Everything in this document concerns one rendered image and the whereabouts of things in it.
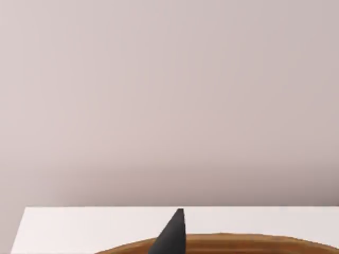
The brown wooden round basket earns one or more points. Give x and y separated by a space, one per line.
251 244

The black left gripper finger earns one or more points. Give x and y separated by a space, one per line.
174 235

